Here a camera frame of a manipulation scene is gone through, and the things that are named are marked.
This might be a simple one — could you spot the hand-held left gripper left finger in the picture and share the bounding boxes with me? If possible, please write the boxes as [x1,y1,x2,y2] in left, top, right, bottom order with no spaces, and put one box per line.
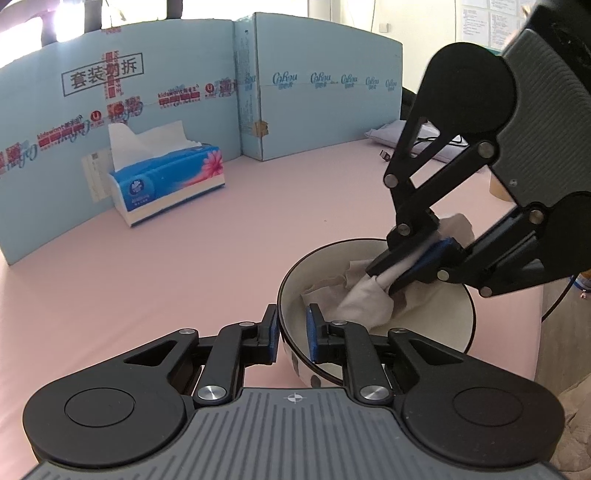
[124,305,281,407]

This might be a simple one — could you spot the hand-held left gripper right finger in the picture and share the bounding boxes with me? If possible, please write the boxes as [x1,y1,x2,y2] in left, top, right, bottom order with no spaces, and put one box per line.
[305,303,467,404]

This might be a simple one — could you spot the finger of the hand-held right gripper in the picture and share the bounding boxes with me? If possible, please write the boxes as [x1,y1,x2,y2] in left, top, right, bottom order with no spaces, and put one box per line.
[389,204,563,299]
[366,111,498,275]

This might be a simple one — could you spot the beige cleaning cloth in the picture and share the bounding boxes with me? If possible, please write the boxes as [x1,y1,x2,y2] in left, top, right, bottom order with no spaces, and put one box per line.
[301,213,476,330]

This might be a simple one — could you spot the white bowl with dark rim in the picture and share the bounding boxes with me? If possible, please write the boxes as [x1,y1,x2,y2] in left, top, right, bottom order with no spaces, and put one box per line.
[277,237,477,388]

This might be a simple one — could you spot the blue cardboard panel teal logos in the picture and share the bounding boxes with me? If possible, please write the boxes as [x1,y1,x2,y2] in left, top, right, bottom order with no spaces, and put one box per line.
[235,12,403,162]

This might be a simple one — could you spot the blue floral tissue box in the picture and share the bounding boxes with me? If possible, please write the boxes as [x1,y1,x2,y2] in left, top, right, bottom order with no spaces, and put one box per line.
[107,121,227,228]

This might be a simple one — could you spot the beige quilted blanket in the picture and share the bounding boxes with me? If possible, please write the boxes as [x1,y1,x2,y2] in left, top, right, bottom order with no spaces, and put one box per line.
[547,376,591,480]

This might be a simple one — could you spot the blue cardboard panel red print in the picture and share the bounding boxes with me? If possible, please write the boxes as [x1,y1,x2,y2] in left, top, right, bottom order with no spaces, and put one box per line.
[0,18,243,266]

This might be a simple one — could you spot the bright window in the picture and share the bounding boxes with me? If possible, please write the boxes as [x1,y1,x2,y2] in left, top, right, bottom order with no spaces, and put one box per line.
[0,0,308,70]

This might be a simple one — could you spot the wall notice board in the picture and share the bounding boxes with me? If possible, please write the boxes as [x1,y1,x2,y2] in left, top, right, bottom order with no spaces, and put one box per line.
[457,0,532,51]

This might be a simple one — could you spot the thin black cable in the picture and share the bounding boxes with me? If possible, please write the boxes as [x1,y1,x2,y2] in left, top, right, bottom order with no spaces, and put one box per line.
[540,274,575,324]

